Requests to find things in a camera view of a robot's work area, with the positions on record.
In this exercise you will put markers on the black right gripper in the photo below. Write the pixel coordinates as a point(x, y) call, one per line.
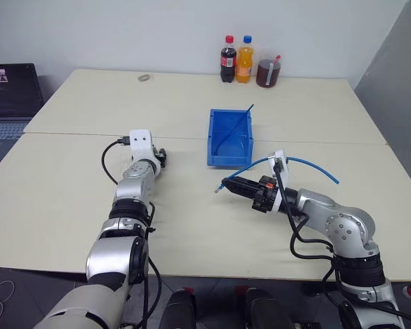
point(265, 195)

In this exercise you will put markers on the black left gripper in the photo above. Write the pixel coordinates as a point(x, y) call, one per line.
point(161, 157)

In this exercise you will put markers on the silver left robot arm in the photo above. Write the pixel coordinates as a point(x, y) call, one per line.
point(137, 192)

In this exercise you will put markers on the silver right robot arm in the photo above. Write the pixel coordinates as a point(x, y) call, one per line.
point(346, 222)

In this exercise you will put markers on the blue plastic bin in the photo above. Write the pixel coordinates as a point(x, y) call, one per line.
point(222, 120)

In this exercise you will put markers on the cola bottle red cap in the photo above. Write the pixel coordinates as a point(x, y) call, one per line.
point(228, 61)

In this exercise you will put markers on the jar of dark liquid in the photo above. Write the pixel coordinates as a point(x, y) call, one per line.
point(268, 73)

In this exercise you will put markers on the orange soda bottle blue cap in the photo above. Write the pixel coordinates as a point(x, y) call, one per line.
point(245, 65)

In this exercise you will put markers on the dark rounded shape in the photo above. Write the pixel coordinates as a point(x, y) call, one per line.
point(178, 310)
point(267, 310)

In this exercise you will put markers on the open grey laptop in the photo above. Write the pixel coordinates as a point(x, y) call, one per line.
point(10, 92)

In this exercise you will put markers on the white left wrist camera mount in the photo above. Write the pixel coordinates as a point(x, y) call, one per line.
point(140, 142)

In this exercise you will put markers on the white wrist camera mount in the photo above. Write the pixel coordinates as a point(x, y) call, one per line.
point(282, 171)
point(140, 142)

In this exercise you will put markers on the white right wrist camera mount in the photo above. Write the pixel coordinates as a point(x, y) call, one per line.
point(282, 171)

